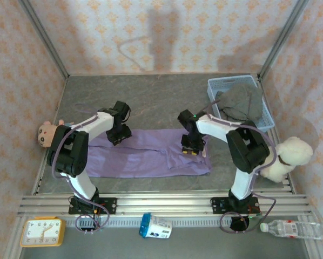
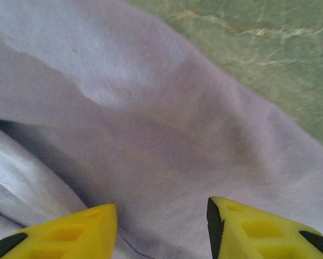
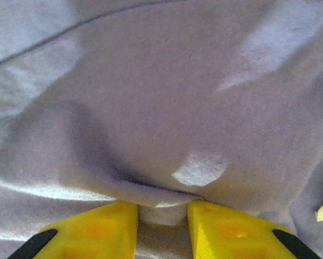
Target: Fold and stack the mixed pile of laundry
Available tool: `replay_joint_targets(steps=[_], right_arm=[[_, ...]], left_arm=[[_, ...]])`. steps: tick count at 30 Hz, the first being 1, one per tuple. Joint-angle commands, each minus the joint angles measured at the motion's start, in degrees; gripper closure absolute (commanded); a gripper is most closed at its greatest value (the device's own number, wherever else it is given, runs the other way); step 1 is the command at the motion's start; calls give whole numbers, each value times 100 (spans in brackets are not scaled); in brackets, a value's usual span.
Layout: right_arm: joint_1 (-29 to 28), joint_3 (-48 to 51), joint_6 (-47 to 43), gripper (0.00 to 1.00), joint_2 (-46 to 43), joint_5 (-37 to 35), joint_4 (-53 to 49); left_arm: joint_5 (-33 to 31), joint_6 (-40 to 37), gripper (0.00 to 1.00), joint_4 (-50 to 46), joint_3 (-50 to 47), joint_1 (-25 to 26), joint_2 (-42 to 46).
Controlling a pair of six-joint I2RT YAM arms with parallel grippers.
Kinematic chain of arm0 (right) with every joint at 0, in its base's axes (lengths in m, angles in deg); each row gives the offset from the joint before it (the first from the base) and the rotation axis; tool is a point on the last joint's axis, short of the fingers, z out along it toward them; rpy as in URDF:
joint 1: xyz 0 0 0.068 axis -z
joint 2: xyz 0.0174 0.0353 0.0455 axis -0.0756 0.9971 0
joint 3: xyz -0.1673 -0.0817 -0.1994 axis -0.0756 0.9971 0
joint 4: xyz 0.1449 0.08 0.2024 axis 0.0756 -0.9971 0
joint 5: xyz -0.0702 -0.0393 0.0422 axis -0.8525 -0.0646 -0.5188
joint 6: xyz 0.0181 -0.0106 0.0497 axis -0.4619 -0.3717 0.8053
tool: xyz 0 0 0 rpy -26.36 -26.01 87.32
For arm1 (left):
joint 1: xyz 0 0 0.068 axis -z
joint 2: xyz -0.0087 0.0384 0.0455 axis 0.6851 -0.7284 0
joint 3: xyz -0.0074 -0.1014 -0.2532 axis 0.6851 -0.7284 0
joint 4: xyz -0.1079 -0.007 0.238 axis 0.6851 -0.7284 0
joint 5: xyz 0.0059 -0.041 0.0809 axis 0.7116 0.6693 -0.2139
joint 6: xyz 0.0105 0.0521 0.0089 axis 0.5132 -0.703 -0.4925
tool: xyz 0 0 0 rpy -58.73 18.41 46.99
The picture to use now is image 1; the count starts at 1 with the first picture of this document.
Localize thin aluminium table edge strip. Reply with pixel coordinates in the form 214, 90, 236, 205
31, 77, 70, 195

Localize wide aluminium mounting rail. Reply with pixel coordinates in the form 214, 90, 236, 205
17, 192, 313, 216

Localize clear plastic water bottle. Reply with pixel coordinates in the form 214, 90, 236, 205
260, 219, 323, 240

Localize white cup with blue lid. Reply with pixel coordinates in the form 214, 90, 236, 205
139, 212, 173, 240

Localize grey garment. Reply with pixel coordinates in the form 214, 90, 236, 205
217, 84, 264, 122

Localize yellow alarm clock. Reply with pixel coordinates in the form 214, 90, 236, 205
19, 217, 66, 248

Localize purple t-shirt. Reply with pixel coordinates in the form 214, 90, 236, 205
85, 128, 213, 179

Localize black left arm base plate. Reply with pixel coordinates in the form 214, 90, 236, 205
68, 197, 118, 215

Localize light blue plastic basket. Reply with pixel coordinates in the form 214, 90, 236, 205
207, 74, 275, 133

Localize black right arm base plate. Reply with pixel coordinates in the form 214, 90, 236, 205
209, 196, 259, 215

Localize white fluffy plush toy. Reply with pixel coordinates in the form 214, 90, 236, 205
260, 136, 313, 183

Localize aluminium frame post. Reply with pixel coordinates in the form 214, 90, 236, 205
18, 0, 70, 79
258, 0, 309, 79

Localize plush doll with striped shirt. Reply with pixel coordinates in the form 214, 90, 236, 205
37, 120, 76, 148

